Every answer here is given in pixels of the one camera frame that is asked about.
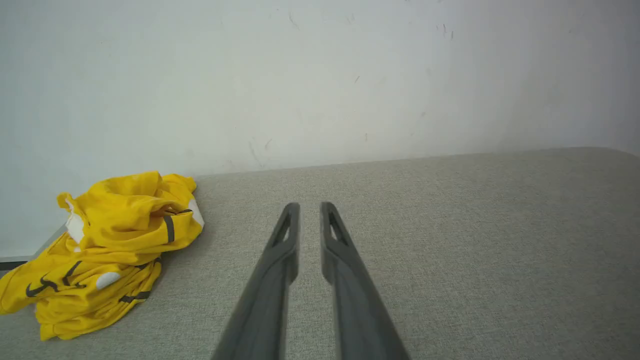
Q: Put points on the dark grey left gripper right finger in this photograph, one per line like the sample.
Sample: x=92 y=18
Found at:
x=357 y=295

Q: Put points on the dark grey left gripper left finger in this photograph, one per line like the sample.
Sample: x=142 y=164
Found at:
x=270 y=290

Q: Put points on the yellow garment with grey stripes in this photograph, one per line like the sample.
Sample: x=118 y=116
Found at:
x=107 y=250

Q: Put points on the dark grey skirting board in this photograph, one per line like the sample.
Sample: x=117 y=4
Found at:
x=12 y=264

